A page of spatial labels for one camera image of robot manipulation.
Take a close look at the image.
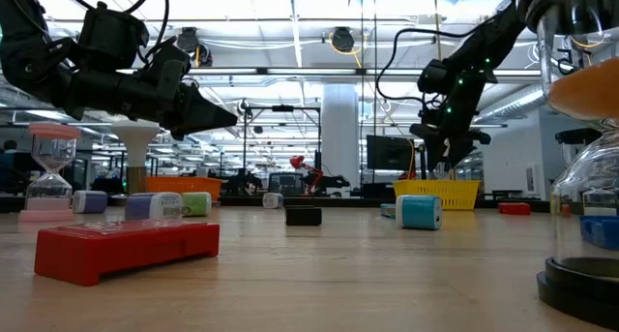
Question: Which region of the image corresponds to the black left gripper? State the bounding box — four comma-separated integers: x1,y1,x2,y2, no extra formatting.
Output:
65,37,239,140

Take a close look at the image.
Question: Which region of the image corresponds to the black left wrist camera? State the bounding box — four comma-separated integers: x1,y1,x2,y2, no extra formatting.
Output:
76,1,150,73

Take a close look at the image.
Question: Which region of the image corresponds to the blue digital clock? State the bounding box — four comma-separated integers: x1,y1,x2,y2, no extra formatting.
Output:
578,214,619,252

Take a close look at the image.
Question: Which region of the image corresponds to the thin yellow cord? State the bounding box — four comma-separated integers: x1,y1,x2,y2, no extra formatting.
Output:
327,30,418,181

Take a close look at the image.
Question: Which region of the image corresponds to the white building column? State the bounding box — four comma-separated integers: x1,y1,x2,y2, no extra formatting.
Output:
320,83,361,191

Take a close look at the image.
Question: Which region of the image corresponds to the blue usb wall charger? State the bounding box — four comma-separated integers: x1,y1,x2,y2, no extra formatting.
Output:
395,194,444,231

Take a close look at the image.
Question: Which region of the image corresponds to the black aluminium table frame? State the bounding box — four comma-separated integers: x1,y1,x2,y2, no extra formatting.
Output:
0,194,552,213

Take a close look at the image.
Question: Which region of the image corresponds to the black metal stand frame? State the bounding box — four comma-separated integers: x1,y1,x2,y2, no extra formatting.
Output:
240,103,323,181

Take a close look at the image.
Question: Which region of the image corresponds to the orange plastic basket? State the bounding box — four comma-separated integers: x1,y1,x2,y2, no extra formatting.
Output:
146,175,224,208

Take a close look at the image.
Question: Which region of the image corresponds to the pink hourglass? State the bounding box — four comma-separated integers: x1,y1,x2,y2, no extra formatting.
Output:
17,121,82,223

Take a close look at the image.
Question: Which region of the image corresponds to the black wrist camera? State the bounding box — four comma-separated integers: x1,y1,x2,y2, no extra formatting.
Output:
76,1,150,73
416,58,451,95

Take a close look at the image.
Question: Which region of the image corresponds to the red rectangular plastic box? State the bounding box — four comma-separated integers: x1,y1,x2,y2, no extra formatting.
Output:
32,219,221,288

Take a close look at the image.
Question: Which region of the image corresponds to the black computer monitor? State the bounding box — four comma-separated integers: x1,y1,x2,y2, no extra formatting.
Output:
366,134,416,172

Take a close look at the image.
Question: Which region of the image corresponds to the yellow plastic basket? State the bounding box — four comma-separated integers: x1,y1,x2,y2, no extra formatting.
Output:
392,178,482,212

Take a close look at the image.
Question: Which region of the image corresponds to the white flood light bulb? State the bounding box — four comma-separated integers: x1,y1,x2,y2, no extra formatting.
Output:
109,118,162,196

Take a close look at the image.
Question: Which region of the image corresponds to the long ceiling light strip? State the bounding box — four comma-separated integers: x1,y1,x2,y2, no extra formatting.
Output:
115,66,543,77

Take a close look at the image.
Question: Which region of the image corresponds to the black digital clock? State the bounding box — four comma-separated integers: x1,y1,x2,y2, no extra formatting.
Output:
284,204,323,227

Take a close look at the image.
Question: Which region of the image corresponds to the red digital clock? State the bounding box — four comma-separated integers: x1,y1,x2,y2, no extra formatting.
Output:
497,201,533,216

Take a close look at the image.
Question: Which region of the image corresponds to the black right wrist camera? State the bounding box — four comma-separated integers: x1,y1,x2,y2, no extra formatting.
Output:
416,58,451,95

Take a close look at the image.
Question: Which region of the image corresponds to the red desk lamp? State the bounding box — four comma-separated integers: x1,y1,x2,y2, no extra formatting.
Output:
288,154,325,196

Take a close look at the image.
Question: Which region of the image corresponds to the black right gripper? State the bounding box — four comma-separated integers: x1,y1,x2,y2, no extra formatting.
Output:
409,73,492,172

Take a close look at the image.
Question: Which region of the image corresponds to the black ceiling cable reel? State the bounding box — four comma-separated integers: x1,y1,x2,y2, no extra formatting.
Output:
175,25,214,68
330,25,356,54

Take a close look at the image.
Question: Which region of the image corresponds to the silver ventilation duct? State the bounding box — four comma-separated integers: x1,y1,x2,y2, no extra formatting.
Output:
476,83,550,126

